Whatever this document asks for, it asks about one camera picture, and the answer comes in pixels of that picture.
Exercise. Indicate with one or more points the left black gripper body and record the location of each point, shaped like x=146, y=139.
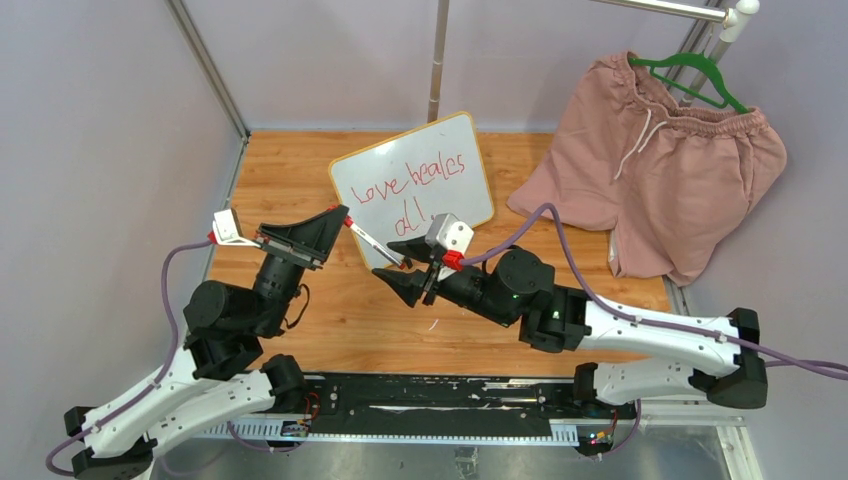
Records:
x=285, y=251

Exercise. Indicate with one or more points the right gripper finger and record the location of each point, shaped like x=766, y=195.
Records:
x=408, y=286
x=419, y=249

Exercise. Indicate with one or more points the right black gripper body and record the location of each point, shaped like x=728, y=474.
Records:
x=435, y=283

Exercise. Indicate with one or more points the red white marker pen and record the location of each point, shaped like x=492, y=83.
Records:
x=376, y=246

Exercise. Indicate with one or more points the yellow framed whiteboard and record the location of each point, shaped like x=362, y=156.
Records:
x=395, y=188

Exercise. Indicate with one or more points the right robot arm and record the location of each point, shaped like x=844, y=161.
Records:
x=714, y=356

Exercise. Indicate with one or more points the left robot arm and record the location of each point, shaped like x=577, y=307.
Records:
x=217, y=372

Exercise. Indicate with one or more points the pink shorts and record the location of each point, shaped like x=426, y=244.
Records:
x=667, y=183

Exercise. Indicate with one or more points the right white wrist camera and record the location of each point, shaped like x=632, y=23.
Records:
x=448, y=239

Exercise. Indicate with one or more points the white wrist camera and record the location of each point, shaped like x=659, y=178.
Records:
x=448, y=239
x=226, y=230

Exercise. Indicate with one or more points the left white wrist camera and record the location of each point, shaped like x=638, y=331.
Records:
x=226, y=230

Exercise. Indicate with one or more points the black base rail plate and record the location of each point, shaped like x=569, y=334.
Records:
x=456, y=410

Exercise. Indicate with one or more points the grey aluminium corner post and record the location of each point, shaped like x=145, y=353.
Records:
x=193, y=37

